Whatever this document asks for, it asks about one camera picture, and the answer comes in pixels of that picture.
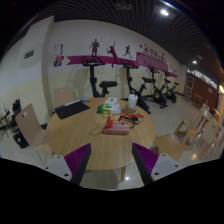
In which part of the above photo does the white box on table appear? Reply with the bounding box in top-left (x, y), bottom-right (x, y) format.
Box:
top-left (104, 97), bottom-right (118, 105)

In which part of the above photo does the red black cable bundle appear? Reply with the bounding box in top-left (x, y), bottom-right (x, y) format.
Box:
top-left (118, 113), bottom-right (146, 127)

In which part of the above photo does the left wooden chair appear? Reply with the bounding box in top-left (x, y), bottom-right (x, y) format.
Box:
top-left (16, 104), bottom-right (54, 156)

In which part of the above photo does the round wooden table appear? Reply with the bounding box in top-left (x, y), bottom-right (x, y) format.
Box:
top-left (46, 98), bottom-right (156, 180)

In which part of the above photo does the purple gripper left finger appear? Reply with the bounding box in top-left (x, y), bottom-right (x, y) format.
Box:
top-left (44, 143), bottom-right (92, 186)

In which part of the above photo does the black exercise bike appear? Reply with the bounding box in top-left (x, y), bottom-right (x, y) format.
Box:
top-left (144, 77), bottom-right (167, 109)
top-left (121, 59), bottom-right (150, 114)
top-left (80, 55), bottom-right (118, 99)
top-left (162, 71), bottom-right (180, 104)

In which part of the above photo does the far right wooden chair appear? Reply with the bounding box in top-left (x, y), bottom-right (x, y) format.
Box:
top-left (198, 104), bottom-right (220, 157)

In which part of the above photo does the black exercise bike left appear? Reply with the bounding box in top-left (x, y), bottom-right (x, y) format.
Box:
top-left (80, 55), bottom-right (118, 99)

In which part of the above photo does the wooden chair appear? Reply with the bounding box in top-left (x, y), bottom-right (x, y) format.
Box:
top-left (16, 104), bottom-right (54, 156)
top-left (198, 104), bottom-right (220, 157)
top-left (155, 120), bottom-right (198, 160)

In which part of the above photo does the pink power strip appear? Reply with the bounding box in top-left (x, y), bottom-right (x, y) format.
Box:
top-left (103, 123), bottom-right (130, 135)

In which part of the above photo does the white plastic cup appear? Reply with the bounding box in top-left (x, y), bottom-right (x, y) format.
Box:
top-left (128, 94), bottom-right (138, 109)

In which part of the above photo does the red charger plug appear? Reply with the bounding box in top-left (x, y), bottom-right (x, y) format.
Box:
top-left (106, 116), bottom-right (113, 128)

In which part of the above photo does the black exercise bike middle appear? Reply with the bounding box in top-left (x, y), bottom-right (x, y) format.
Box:
top-left (121, 59), bottom-right (150, 114)

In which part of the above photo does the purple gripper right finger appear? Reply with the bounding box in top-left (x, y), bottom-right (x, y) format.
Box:
top-left (131, 142), bottom-right (183, 186)

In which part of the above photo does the white tissue pack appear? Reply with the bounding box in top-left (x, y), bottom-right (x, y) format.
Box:
top-left (103, 104), bottom-right (121, 114)

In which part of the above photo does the green packet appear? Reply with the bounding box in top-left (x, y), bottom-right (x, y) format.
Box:
top-left (97, 105), bottom-right (104, 113)

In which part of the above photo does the black exercise bike far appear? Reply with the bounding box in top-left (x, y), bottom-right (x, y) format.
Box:
top-left (162, 71), bottom-right (180, 104)

